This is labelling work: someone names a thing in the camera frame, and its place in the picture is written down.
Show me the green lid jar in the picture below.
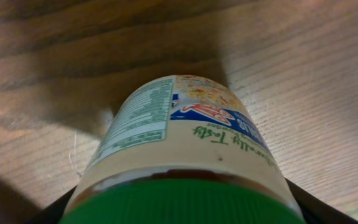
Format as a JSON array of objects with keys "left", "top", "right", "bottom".
[{"left": 61, "top": 75, "right": 304, "bottom": 223}]

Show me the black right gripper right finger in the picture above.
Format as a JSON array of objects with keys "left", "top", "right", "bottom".
[{"left": 286, "top": 179, "right": 358, "bottom": 224}]

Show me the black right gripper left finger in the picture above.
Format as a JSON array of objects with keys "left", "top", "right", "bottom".
[{"left": 26, "top": 187, "right": 76, "bottom": 224}]

